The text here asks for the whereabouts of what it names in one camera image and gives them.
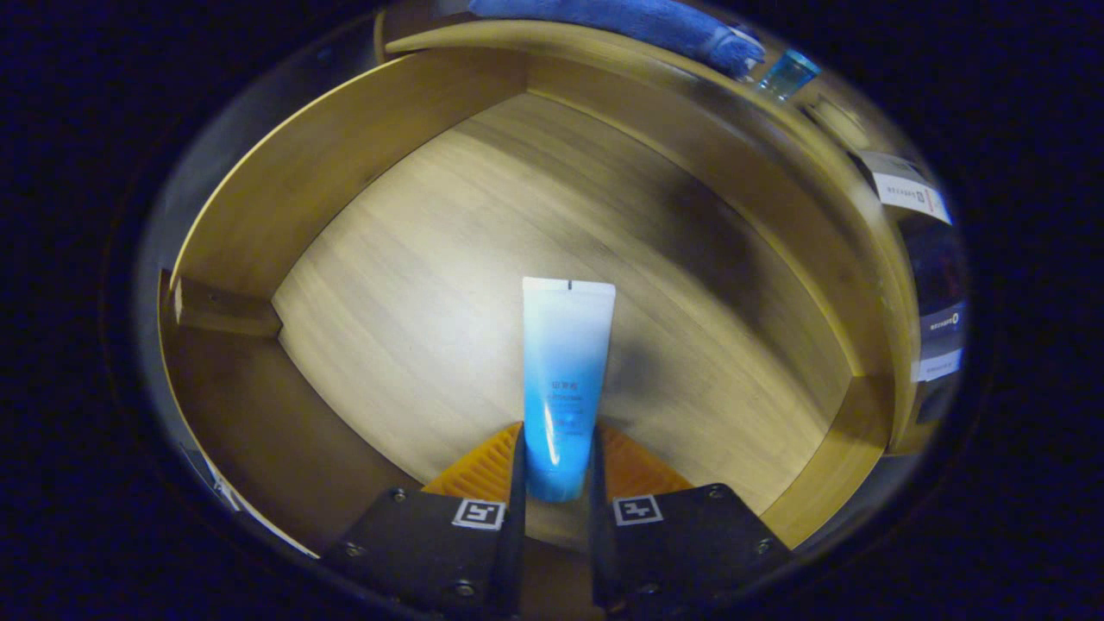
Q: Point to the clear blue bottle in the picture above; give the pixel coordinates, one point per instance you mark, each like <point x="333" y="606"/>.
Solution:
<point x="789" y="73"/>

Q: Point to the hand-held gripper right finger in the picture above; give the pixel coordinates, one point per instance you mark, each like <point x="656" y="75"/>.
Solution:
<point x="599" y="552"/>

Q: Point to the blue rolled towel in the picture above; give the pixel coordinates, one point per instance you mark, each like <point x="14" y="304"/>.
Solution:
<point x="647" y="21"/>

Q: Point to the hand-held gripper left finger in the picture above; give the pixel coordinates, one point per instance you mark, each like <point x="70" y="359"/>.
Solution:
<point x="514" y="552"/>

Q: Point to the dark blue book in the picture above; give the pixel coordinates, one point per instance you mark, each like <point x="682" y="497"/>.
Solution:
<point x="936" y="267"/>

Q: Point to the wooden drawer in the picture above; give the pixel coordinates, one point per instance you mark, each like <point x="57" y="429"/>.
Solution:
<point x="431" y="302"/>

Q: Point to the white book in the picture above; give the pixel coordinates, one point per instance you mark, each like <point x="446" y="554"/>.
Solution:
<point x="910" y="194"/>

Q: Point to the blue and white tube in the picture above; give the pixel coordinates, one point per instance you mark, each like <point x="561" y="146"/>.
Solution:
<point x="565" y="371"/>

